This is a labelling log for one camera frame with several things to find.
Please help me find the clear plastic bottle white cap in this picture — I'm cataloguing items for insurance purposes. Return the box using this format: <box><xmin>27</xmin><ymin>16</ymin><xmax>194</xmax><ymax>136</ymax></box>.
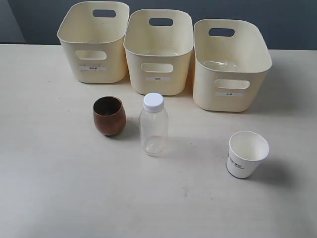
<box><xmin>139</xmin><ymin>92</ymin><xmax>168</xmax><ymax>157</ymax></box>

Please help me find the brown wooden cup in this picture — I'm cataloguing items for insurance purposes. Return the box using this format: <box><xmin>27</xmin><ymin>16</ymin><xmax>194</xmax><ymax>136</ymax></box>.
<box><xmin>93</xmin><ymin>96</ymin><xmax>126</xmax><ymax>136</ymax></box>

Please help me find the white paper cup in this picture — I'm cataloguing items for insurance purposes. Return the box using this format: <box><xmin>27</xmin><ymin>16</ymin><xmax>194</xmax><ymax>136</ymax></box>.
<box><xmin>226</xmin><ymin>131</ymin><xmax>269</xmax><ymax>179</ymax></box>

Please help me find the middle cream plastic bin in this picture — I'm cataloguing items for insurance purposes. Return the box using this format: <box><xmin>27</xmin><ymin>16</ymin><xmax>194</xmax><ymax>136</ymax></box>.
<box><xmin>123</xmin><ymin>9</ymin><xmax>194</xmax><ymax>96</ymax></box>

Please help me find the cream plastic bin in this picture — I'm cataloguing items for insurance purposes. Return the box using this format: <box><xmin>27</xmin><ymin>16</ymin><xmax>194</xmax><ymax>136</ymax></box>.
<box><xmin>123</xmin><ymin>9</ymin><xmax>194</xmax><ymax>96</ymax></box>
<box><xmin>193</xmin><ymin>19</ymin><xmax>272</xmax><ymax>112</ymax></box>
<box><xmin>57</xmin><ymin>1</ymin><xmax>130</xmax><ymax>83</ymax></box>

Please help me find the right cream plastic bin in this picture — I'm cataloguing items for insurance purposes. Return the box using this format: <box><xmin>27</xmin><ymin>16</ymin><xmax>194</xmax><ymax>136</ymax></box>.
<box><xmin>193</xmin><ymin>19</ymin><xmax>272</xmax><ymax>112</ymax></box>

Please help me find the left cream plastic bin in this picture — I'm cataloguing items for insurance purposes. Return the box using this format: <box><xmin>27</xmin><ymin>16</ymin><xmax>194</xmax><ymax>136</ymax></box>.
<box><xmin>57</xmin><ymin>1</ymin><xmax>130</xmax><ymax>83</ymax></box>

